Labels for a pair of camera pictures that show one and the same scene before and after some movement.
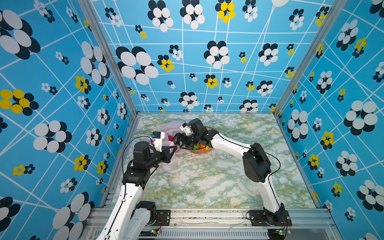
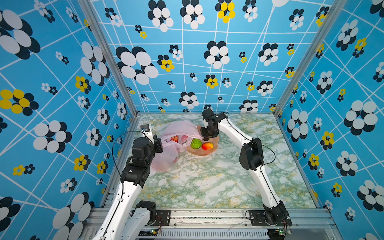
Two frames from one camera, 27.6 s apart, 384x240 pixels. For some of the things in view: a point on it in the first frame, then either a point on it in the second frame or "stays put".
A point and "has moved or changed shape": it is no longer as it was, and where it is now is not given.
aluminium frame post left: (107, 43) stays put
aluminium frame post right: (329, 19) stays put
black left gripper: (163, 153) -> (157, 144)
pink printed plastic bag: (170, 129) has moved or changed shape
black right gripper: (183, 136) -> (204, 133)
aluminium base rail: (314, 223) stays put
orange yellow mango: (202, 146) stays put
